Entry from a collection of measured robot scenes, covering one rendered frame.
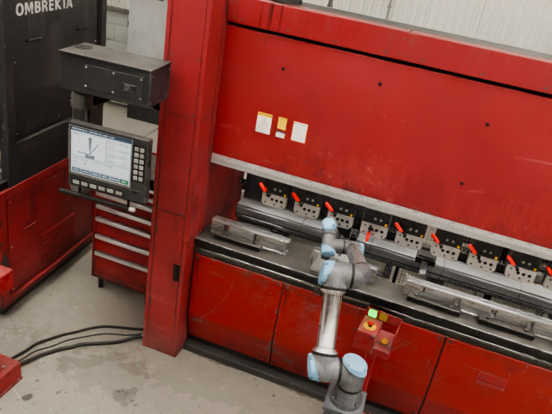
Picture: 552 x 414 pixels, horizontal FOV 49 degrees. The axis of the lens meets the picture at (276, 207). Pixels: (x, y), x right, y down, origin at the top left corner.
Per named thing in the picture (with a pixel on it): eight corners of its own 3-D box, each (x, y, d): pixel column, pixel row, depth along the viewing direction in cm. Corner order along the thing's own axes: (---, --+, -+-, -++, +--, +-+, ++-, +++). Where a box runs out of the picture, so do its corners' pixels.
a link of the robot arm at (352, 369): (364, 394, 267) (371, 370, 261) (334, 390, 266) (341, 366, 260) (361, 375, 278) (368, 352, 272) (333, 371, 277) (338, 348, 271)
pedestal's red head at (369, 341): (352, 347, 330) (359, 320, 322) (361, 331, 343) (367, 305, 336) (387, 361, 324) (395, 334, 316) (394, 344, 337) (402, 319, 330)
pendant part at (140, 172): (67, 184, 322) (67, 121, 307) (80, 177, 333) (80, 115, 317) (144, 204, 315) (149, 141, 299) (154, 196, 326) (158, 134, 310)
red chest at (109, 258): (89, 289, 447) (92, 167, 403) (126, 259, 490) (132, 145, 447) (149, 311, 435) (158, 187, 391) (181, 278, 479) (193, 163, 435)
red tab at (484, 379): (476, 383, 336) (480, 373, 333) (476, 380, 338) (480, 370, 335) (503, 392, 333) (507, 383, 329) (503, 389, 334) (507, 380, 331)
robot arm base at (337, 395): (359, 416, 268) (363, 399, 264) (326, 405, 271) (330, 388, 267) (363, 393, 282) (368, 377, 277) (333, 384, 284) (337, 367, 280)
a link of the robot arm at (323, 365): (340, 387, 262) (356, 263, 267) (306, 382, 262) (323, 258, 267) (335, 381, 274) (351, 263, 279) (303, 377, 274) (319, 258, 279)
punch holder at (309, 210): (292, 213, 349) (297, 187, 342) (296, 207, 356) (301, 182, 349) (317, 220, 345) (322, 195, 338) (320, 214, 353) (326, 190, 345)
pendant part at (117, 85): (57, 202, 332) (56, 48, 295) (80, 186, 354) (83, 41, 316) (141, 225, 324) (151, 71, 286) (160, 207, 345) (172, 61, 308)
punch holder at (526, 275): (503, 276, 321) (512, 250, 313) (503, 269, 328) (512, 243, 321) (531, 285, 317) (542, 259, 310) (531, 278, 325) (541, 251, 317)
